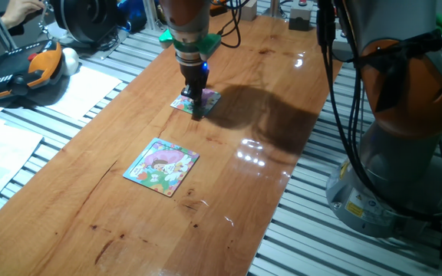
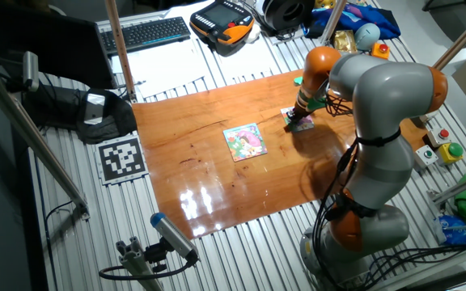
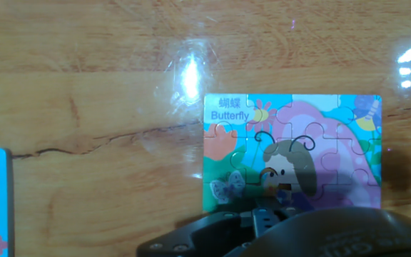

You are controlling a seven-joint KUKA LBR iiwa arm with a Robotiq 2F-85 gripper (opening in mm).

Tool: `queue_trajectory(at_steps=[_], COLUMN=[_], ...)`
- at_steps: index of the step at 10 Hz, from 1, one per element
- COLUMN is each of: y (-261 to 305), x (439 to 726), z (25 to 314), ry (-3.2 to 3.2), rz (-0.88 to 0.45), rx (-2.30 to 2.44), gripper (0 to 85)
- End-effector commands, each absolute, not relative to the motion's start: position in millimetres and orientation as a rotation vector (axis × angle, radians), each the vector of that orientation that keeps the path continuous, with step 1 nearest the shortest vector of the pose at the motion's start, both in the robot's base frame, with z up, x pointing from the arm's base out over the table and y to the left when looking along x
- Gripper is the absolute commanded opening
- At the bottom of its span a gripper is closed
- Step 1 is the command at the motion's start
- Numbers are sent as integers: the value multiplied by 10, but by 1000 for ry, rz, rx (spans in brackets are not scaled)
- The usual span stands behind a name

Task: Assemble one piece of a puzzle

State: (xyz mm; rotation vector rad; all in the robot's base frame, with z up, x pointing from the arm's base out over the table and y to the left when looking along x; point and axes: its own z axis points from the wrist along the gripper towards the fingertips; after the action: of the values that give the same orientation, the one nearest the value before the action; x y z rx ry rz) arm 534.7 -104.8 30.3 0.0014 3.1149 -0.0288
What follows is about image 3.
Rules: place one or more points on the colourful jigsaw piece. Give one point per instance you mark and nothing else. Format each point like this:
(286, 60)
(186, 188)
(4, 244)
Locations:
(273, 189)

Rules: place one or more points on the butterfly jigsaw puzzle missing piece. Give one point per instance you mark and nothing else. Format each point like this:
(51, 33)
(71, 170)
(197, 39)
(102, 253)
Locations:
(334, 142)

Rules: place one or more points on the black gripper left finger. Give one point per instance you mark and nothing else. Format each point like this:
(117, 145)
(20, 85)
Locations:
(198, 235)

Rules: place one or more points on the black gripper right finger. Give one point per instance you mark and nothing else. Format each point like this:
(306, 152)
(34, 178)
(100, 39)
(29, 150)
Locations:
(268, 219)

